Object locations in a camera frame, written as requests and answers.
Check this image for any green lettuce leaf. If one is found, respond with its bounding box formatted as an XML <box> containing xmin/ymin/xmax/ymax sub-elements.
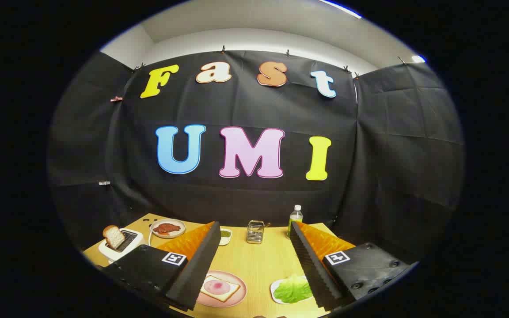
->
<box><xmin>273</xmin><ymin>274</ymin><xmax>313</xmax><ymax>304</ymax></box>

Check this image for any red meat slice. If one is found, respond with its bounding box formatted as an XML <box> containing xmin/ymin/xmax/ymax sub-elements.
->
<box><xmin>153</xmin><ymin>223</ymin><xmax>182</xmax><ymax>235</ymax></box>

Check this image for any pink round plate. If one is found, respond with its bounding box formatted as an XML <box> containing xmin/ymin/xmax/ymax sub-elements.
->
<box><xmin>196</xmin><ymin>270</ymin><xmax>247</xmax><ymax>308</ymax></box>

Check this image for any small beige round plate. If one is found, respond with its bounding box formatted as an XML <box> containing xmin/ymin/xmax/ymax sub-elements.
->
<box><xmin>150</xmin><ymin>219</ymin><xmax>186</xmax><ymax>239</ymax></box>

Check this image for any metal wire utensil holder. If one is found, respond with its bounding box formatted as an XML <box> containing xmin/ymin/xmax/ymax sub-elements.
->
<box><xmin>246</xmin><ymin>220</ymin><xmax>266</xmax><ymax>244</ymax></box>

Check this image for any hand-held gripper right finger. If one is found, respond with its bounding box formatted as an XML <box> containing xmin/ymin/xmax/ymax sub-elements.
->
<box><xmin>289</xmin><ymin>221</ymin><xmax>419</xmax><ymax>312</ymax></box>

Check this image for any white toaster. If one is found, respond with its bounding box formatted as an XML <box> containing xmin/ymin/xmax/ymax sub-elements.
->
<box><xmin>99</xmin><ymin>228</ymin><xmax>144</xmax><ymax>262</ymax></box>

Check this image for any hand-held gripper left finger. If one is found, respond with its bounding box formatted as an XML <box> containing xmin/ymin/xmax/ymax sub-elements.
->
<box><xmin>103</xmin><ymin>221</ymin><xmax>222</xmax><ymax>312</ymax></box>

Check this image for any black backdrop cloth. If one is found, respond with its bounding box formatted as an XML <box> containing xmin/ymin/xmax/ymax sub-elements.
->
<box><xmin>47</xmin><ymin>49</ymin><xmax>465</xmax><ymax>265</ymax></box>

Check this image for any white square plate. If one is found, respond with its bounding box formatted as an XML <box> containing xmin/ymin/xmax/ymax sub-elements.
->
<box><xmin>270</xmin><ymin>276</ymin><xmax>315</xmax><ymax>305</ymax></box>

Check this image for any green label plastic bottle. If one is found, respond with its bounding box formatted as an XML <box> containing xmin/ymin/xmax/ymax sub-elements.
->
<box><xmin>287</xmin><ymin>204</ymin><xmax>304</xmax><ymax>239</ymax></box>

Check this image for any thick white bread slice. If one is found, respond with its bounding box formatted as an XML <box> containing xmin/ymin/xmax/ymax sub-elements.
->
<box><xmin>103</xmin><ymin>225</ymin><xmax>125</xmax><ymax>250</ymax></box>

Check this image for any toasted bread slice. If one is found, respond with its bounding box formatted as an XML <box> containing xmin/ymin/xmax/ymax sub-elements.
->
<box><xmin>200</xmin><ymin>275</ymin><xmax>241</xmax><ymax>303</ymax></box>

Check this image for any pink ham slice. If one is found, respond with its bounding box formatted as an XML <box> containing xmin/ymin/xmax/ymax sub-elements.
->
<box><xmin>204</xmin><ymin>279</ymin><xmax>232</xmax><ymax>295</ymax></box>

